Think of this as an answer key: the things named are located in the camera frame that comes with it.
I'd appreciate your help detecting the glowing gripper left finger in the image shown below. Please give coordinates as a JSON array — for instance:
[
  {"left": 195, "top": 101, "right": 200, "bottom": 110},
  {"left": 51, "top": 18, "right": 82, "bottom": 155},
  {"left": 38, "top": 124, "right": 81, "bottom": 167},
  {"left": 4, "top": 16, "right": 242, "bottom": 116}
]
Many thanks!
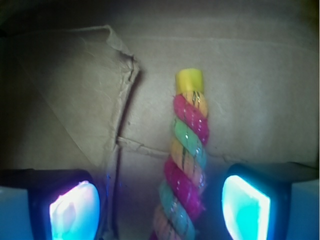
[{"left": 0, "top": 169, "right": 100, "bottom": 240}]

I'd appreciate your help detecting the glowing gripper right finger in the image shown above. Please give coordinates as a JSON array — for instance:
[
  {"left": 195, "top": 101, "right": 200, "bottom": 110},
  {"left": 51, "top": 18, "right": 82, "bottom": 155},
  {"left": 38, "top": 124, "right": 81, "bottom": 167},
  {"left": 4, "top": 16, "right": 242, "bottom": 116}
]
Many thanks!
[{"left": 221, "top": 163, "right": 320, "bottom": 240}]

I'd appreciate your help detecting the multicolored twisted rope toy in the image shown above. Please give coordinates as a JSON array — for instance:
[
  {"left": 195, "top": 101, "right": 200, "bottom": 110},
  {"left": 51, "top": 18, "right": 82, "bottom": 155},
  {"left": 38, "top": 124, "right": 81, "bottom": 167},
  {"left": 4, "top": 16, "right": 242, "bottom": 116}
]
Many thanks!
[{"left": 149, "top": 68, "right": 210, "bottom": 240}]

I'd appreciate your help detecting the brown paper bag bin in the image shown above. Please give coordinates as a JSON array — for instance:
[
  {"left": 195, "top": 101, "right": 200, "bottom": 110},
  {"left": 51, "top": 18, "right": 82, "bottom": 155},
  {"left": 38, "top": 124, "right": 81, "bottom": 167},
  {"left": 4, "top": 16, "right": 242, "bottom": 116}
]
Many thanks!
[{"left": 0, "top": 0, "right": 320, "bottom": 240}]

